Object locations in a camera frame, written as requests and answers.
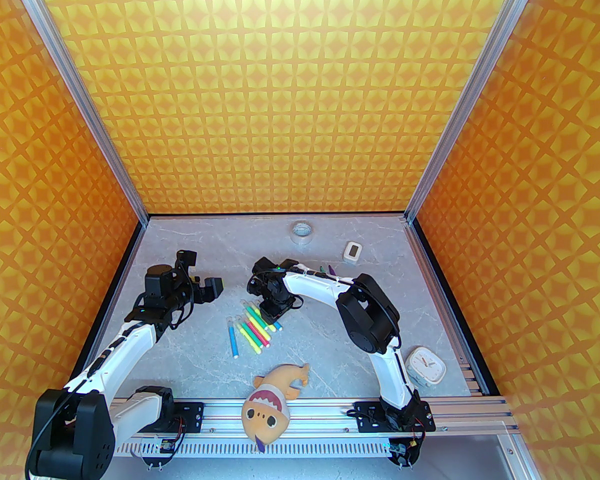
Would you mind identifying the pink marker pen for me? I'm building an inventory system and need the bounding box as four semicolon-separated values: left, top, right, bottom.
238;315;270;350

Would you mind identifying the grey metal lower panel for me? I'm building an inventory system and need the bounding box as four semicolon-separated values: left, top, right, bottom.
55;455;526;480

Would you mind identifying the yellow marker pen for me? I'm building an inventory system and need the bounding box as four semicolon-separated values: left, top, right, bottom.
250;302;279;334
234;319;264;354
242;312;274;346

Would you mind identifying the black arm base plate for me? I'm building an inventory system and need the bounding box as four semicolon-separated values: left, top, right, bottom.
125;400;206;434
352;400;437;434

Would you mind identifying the clear packing tape roll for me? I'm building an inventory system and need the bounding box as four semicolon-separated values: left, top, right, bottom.
290;221;315;245

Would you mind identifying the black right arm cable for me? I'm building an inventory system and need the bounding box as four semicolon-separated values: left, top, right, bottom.
279;288;305;315

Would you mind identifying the small green circuit board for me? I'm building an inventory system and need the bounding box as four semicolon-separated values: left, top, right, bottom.
147;438;178;469
386;438;416;469

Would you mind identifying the white slotted cable duct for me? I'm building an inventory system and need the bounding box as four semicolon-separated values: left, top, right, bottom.
55;435;523;458

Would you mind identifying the aluminium frame post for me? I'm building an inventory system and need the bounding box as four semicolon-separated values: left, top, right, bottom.
4;0;151;225
404;0;545;225

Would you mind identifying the white square alarm clock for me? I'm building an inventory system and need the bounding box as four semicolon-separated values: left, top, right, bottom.
405;346;447;388

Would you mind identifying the aluminium side rail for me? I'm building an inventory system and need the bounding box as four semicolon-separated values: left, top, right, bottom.
457;360;492;398

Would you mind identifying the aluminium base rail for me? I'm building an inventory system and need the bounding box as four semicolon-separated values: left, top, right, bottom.
47;397;518;436

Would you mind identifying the black table edge strip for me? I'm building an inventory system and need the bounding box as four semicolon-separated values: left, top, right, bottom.
410;217;506;398
61;218;149;398

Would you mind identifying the tan shark plush toy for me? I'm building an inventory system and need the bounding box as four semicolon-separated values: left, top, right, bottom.
241;362;312;455

